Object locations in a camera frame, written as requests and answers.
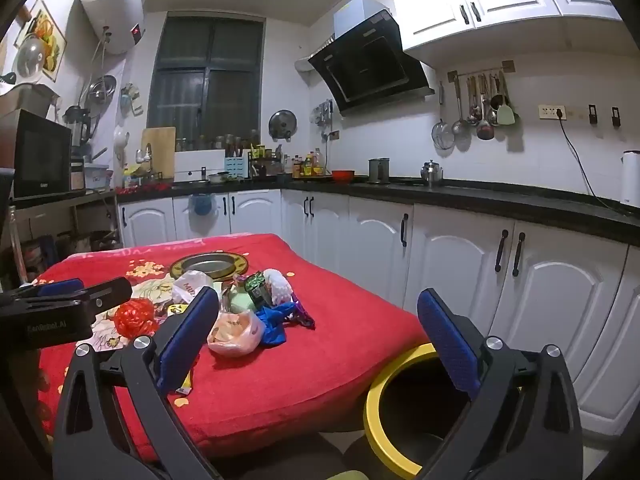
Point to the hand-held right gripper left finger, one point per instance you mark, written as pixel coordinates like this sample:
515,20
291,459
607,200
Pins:
187,335

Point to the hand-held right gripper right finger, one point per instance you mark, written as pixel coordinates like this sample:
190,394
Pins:
450,345

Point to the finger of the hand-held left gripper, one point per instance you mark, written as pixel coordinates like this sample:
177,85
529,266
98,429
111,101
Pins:
110,294
60,287

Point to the yellow black snack wrapper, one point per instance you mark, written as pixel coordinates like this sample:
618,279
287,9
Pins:
177,310

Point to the red plastic bag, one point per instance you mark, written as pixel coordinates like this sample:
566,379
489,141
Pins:
134,316

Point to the pink plastic bag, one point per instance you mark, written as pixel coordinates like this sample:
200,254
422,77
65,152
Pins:
235,335

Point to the white plastic bag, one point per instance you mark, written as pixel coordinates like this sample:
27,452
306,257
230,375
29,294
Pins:
192,285

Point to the green foam fruit net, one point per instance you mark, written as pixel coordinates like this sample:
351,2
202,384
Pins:
239,302

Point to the green snack packet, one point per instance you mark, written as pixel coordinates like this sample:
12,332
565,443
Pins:
257,287

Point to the blue plastic bag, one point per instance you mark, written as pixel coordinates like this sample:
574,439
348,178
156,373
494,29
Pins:
272,327

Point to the yellow round trash bin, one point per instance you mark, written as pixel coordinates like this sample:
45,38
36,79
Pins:
372,410

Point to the white foam fruit net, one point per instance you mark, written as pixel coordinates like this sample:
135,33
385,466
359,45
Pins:
278,285

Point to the purple candy wrapper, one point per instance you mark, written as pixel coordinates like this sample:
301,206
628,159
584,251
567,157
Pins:
302,316

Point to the gold rimmed metal plate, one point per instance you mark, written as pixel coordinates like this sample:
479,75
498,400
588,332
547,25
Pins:
207,265

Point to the wooden shelf unit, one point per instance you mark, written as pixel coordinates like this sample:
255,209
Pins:
60,202

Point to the clear plastic container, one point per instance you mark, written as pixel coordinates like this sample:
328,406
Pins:
96,176

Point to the blue hanging bag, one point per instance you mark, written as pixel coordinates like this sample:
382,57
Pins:
201,205

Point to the red floral blanket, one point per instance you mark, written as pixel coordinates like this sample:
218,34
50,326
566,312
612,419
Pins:
320,360

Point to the black microwave oven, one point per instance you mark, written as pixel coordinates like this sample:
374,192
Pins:
42,155

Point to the white lower kitchen cabinets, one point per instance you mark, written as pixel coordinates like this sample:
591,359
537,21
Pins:
375,230

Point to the white kitchen cabinets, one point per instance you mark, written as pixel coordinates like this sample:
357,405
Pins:
490,0
375,230

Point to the metal sink faucet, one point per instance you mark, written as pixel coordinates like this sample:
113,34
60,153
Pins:
144,155

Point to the black kitchen countertop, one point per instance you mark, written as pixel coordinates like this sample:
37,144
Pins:
475,200

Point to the wooden cutting board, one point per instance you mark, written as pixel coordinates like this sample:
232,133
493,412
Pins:
158,152

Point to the black blender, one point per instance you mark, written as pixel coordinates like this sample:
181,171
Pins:
77,125

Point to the metal teapot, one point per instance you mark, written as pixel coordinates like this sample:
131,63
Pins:
432,172

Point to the blue knife block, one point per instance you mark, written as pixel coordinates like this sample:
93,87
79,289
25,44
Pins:
236,167

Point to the row of glass jars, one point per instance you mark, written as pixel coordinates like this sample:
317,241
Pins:
220,141

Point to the metal canister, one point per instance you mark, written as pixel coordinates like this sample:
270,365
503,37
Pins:
379,170

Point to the red bowl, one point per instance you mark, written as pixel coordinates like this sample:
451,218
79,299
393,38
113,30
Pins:
343,176

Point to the steel pot lid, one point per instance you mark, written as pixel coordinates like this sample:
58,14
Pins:
101,89

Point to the row of condiment bottles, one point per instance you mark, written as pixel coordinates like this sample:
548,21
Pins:
305,165

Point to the hanging metal ladles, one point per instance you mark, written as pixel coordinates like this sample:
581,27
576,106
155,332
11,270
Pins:
484,127

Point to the metal skimmer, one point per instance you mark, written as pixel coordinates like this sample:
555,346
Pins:
460,122

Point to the glass pot lid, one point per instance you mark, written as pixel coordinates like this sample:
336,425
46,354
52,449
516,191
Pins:
31,57

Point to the green spatula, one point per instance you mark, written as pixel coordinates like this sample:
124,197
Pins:
506,114

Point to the dark kitchen window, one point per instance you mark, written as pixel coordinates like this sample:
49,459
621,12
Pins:
205,75

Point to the white electric kettle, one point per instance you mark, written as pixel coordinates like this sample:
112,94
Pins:
631,177

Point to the black range hood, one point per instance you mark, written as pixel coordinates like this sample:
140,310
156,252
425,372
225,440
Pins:
370,70

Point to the white water heater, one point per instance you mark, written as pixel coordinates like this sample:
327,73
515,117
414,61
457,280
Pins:
112,5

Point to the white upper kitchen cabinets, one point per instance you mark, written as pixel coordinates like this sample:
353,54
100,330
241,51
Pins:
490,0

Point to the wall hung pot lid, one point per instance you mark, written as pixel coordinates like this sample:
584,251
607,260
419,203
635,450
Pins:
282,124

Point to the small wall socket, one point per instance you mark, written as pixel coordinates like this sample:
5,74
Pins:
333,135

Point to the wall power socket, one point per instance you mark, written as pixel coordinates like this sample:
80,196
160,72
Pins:
550,111

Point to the small wall utensil rack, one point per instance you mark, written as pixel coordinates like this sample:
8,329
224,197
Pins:
322,112

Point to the fruit wall picture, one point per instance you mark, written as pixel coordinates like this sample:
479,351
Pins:
52,25

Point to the black wall hook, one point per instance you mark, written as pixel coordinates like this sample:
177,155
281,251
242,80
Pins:
592,114
616,116

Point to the metal utensil rail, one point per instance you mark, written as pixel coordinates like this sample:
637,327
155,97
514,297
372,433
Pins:
480,69

